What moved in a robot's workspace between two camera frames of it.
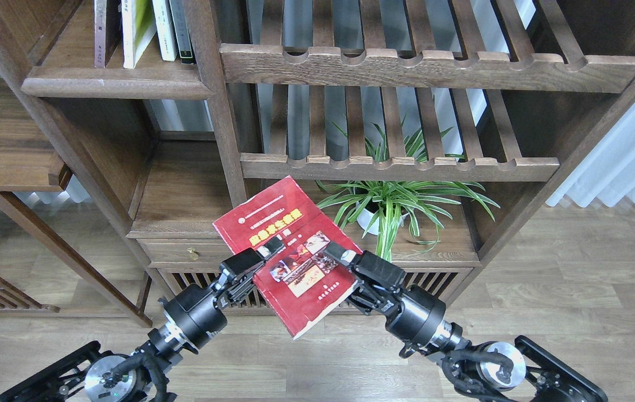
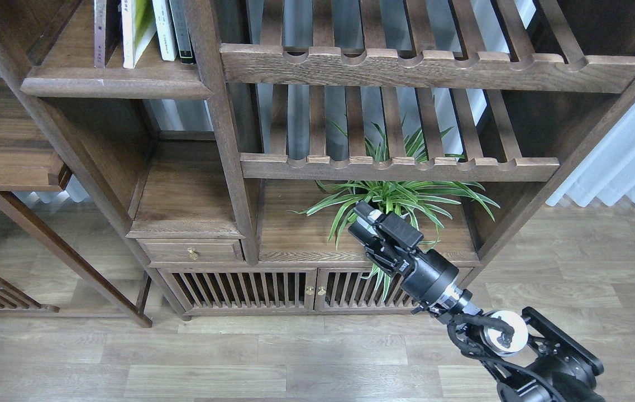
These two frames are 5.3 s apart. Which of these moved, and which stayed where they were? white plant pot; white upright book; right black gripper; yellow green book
Moved: right black gripper
Stayed: yellow green book; white upright book; white plant pot
